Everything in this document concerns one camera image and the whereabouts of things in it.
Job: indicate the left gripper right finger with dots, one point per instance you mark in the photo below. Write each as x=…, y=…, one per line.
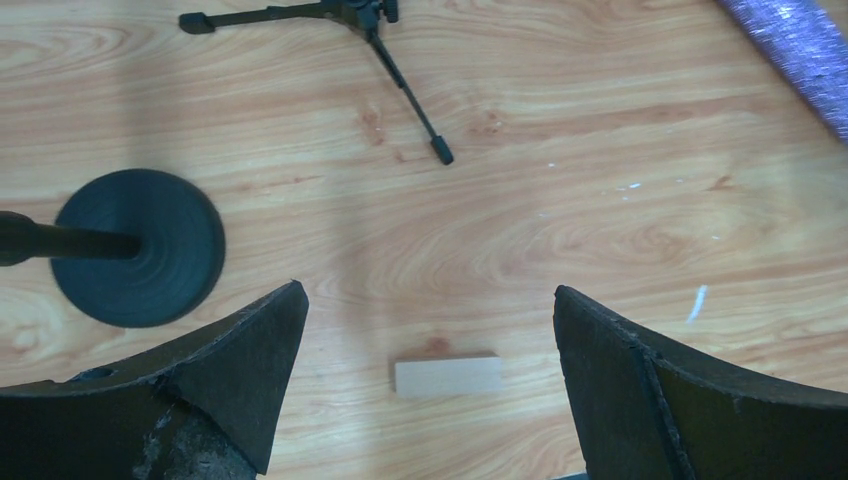
x=646, y=406

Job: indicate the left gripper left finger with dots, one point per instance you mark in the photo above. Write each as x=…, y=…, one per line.
x=202, y=406

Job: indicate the black round-base mic stand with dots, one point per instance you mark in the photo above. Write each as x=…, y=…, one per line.
x=135, y=248

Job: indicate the black tripod clip mic stand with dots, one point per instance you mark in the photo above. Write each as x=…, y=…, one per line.
x=362, y=17

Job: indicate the small wooden block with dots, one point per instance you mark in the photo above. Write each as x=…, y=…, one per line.
x=431, y=378

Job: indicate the purple glitter microphone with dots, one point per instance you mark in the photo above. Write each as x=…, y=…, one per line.
x=807, y=48

